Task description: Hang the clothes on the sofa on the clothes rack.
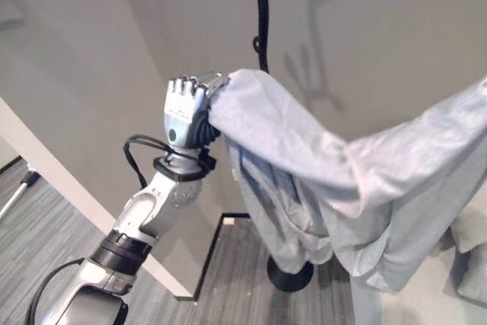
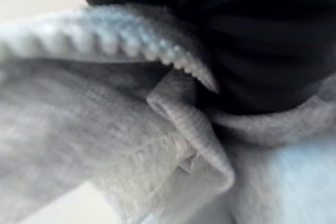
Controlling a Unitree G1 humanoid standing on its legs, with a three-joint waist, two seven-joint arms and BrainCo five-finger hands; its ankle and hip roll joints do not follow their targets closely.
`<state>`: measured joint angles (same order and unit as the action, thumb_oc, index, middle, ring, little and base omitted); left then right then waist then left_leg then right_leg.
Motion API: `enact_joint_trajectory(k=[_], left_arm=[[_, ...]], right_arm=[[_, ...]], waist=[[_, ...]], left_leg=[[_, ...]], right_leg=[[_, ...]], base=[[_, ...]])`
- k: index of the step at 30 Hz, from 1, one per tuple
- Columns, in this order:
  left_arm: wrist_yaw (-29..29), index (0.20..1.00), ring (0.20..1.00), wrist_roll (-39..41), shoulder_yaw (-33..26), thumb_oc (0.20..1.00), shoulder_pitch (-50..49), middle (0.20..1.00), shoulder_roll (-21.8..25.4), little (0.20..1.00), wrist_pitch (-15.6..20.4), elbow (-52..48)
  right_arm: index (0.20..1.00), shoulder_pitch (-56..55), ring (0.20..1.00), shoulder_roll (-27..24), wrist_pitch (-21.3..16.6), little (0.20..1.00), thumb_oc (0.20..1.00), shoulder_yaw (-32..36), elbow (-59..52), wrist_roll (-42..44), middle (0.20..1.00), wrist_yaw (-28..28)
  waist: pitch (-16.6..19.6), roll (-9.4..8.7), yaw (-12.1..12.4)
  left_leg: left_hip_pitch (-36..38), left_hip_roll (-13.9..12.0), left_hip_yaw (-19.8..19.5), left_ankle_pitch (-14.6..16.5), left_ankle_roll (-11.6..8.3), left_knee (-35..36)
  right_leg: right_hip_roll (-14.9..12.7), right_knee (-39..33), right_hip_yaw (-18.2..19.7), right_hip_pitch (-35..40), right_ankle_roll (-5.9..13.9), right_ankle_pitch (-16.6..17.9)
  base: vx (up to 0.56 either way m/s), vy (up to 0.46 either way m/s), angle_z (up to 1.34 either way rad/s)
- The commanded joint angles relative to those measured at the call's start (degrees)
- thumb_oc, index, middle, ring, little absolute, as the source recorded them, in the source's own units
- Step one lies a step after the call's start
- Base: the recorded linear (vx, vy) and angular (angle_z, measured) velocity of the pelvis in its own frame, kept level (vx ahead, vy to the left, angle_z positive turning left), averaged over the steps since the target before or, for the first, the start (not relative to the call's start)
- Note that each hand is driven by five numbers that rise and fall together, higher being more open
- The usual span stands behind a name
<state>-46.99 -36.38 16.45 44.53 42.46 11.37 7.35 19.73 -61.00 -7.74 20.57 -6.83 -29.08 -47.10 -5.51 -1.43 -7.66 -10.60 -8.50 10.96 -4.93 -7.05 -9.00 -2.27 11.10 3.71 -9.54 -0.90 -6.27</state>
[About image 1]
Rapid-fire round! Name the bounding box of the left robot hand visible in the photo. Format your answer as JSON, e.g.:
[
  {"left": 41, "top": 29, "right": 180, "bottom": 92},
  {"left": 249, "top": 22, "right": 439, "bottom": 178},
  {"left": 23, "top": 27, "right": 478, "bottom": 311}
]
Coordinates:
[{"left": 162, "top": 71, "right": 231, "bottom": 149}]

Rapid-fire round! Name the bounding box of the light grey garment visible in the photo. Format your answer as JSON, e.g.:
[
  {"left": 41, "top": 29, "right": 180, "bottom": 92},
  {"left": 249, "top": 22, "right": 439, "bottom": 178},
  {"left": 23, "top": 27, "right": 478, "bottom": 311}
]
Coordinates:
[{"left": 210, "top": 68, "right": 487, "bottom": 292}]

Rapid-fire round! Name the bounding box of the black coat rack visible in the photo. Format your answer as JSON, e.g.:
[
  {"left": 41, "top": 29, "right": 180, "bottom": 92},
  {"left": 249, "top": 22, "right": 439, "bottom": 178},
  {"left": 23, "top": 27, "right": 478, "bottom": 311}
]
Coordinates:
[{"left": 240, "top": 0, "right": 315, "bottom": 293}]

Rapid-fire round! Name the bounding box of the grey sofa cushion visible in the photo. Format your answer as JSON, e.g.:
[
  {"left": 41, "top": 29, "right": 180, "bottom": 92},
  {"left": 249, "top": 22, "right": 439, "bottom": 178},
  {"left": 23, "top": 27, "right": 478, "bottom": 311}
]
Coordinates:
[{"left": 448, "top": 247, "right": 487, "bottom": 303}]

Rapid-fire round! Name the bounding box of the white table leg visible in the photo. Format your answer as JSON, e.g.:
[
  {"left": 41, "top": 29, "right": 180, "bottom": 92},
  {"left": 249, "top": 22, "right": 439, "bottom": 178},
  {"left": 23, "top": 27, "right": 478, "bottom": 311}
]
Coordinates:
[{"left": 0, "top": 96, "right": 195, "bottom": 301}]

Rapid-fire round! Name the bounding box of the white stick with black tip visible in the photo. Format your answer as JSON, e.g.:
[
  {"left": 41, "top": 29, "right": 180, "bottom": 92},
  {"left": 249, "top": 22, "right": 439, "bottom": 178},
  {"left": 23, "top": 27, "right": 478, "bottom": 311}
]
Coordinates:
[{"left": 0, "top": 171, "right": 40, "bottom": 223}]

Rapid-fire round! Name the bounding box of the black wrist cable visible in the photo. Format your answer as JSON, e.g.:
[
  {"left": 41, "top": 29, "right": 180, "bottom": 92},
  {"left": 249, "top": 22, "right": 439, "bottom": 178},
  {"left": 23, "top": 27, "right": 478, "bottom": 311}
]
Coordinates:
[{"left": 123, "top": 134, "right": 180, "bottom": 189}]

